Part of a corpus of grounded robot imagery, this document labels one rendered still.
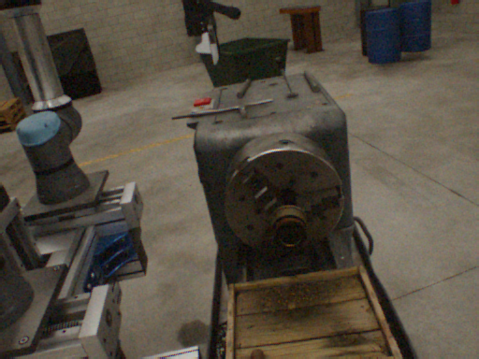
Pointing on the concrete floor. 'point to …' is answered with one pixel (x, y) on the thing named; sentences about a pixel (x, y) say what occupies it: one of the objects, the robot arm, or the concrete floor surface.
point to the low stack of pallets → (11, 113)
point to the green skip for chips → (246, 61)
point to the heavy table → (305, 27)
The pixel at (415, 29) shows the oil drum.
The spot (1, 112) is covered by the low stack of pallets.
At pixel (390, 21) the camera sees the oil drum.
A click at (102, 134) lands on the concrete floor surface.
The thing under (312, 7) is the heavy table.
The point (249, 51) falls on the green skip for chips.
